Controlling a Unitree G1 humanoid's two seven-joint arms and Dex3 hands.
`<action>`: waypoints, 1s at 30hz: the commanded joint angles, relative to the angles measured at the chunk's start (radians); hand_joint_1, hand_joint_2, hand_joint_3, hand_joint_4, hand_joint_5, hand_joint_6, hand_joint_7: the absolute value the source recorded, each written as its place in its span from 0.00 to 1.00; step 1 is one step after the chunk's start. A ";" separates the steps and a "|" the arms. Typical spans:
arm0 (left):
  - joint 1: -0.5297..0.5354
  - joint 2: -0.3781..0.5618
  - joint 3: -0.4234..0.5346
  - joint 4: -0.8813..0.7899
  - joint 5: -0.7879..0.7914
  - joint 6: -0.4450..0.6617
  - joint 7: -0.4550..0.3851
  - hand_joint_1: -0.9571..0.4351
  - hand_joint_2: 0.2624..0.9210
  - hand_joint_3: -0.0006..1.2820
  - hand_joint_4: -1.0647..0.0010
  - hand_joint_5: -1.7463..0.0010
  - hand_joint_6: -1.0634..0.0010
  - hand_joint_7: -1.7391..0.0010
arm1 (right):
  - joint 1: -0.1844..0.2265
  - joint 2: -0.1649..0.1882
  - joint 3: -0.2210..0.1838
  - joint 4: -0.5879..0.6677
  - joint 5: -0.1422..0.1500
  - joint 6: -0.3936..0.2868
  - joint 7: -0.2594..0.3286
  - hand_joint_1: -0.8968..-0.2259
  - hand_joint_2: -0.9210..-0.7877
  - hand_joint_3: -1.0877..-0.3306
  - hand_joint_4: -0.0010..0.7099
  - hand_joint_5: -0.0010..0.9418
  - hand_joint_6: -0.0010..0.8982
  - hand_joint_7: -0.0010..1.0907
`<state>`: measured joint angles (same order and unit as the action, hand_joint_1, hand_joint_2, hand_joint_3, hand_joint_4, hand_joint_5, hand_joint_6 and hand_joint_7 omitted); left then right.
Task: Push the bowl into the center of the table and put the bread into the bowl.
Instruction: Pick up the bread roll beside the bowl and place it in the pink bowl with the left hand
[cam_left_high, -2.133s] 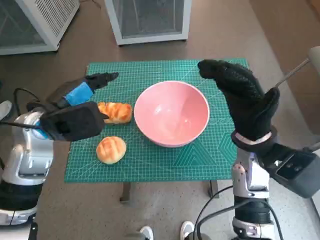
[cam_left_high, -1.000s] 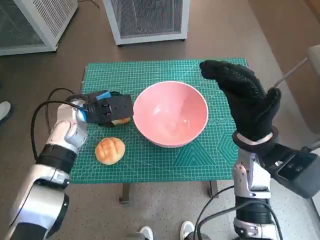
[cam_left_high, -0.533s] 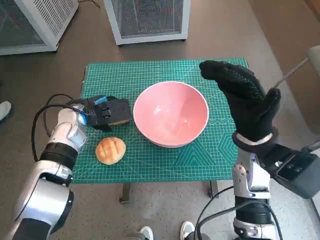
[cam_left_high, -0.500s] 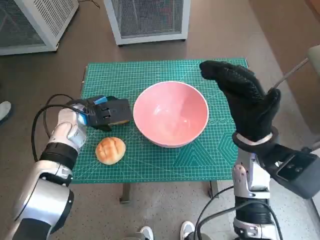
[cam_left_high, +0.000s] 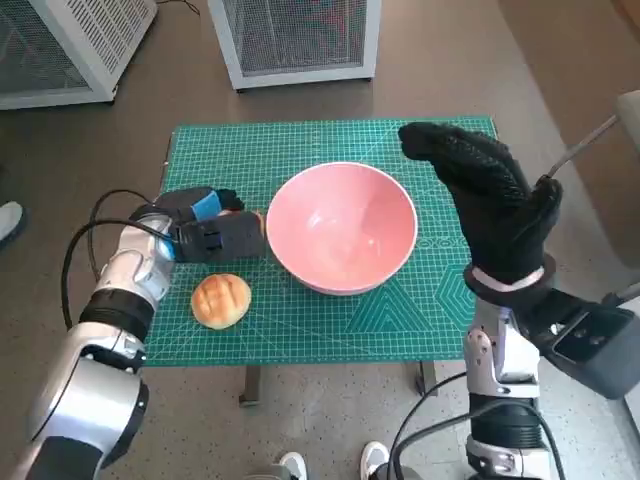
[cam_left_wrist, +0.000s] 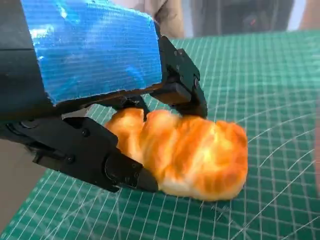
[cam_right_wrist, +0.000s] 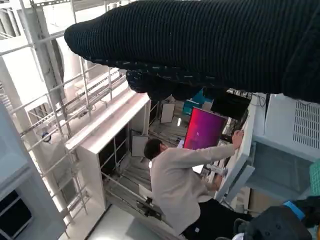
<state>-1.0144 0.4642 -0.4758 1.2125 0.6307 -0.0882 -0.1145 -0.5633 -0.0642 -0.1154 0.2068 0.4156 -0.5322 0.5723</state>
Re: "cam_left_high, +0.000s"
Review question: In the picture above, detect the white shoe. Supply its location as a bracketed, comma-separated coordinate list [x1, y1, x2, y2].
[277, 451, 309, 480]
[359, 440, 387, 480]

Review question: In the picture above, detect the bare left robot hand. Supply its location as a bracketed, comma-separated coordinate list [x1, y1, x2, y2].
[149, 186, 267, 264]

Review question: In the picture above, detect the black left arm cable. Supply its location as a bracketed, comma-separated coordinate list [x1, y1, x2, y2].
[88, 188, 161, 281]
[60, 220, 169, 331]

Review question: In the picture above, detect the black floor cable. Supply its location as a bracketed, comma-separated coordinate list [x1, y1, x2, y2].
[157, 0, 201, 17]

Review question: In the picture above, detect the metal table leg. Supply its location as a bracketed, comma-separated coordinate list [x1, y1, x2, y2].
[238, 364, 264, 409]
[416, 360, 440, 398]

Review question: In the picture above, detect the green cutting mat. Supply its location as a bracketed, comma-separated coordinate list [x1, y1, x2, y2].
[144, 115, 505, 369]

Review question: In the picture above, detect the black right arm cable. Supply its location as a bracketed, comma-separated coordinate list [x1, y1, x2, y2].
[387, 372, 470, 480]
[394, 407, 476, 480]

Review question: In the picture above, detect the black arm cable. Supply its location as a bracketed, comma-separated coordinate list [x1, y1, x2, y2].
[88, 188, 161, 281]
[60, 220, 169, 331]
[387, 372, 470, 480]
[394, 407, 476, 480]

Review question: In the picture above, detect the pink bowl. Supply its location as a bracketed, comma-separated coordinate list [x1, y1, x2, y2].
[265, 161, 418, 296]

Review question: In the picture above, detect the person's shoe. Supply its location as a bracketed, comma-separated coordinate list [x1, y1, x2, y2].
[0, 201, 25, 246]

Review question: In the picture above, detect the beige office chair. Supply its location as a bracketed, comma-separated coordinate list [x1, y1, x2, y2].
[539, 89, 640, 307]

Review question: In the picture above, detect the white mesh cabinet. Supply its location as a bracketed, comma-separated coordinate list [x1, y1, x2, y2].
[207, 0, 382, 92]
[0, 0, 160, 111]

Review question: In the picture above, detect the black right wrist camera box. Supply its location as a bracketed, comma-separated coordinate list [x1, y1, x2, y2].
[519, 287, 640, 401]

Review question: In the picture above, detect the gloved right robot hand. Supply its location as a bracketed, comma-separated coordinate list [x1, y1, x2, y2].
[397, 121, 564, 291]

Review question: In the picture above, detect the round toy bread bun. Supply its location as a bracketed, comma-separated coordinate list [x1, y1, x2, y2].
[191, 273, 252, 331]

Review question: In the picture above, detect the black right camera cable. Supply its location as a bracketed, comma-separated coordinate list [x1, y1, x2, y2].
[537, 414, 569, 480]

